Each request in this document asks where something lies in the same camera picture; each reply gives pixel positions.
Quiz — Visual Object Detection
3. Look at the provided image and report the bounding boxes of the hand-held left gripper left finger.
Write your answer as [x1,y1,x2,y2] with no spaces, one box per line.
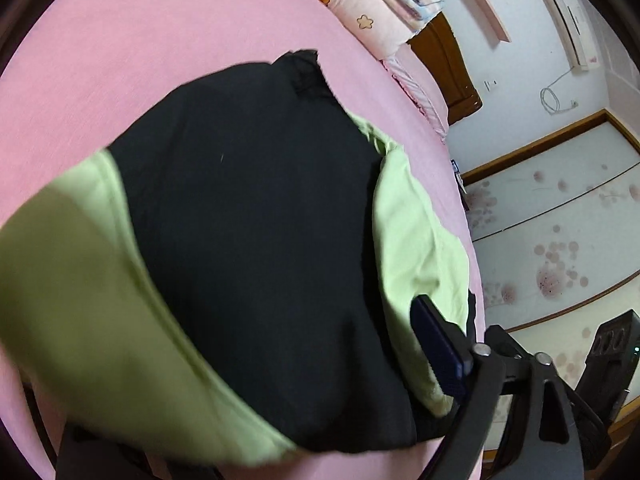
[55,422,222,480]

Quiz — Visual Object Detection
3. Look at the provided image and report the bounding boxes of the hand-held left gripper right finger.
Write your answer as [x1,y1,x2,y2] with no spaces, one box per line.
[410,294,585,480]

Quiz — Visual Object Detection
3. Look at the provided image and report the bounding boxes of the green and black hoodie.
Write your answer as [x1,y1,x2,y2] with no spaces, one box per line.
[0,49,478,467]

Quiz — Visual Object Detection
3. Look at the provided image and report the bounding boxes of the floral sliding wardrobe door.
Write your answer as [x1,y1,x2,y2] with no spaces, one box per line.
[459,107,640,463]

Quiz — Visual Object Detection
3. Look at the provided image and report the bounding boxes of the pink ruffled pillow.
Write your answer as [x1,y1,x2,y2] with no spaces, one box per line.
[384,52,449,145]

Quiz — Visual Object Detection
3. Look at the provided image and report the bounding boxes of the wooden headboard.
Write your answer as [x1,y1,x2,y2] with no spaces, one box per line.
[407,10,484,126]

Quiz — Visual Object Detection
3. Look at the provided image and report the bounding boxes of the white air conditioner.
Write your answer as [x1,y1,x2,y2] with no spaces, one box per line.
[529,0,602,72]

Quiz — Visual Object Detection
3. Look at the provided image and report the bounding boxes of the cream pillow with flower print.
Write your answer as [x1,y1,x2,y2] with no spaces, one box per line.
[280,0,417,59]

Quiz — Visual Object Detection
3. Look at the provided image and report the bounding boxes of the bed with pink sheet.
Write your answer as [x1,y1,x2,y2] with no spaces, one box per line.
[0,0,487,480]

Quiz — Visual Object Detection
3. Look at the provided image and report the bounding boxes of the white power cable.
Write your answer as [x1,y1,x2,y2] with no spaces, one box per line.
[539,66,582,117]

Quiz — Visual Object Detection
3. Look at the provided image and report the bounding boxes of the white wall shelf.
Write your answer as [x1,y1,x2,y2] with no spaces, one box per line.
[454,0,512,44]

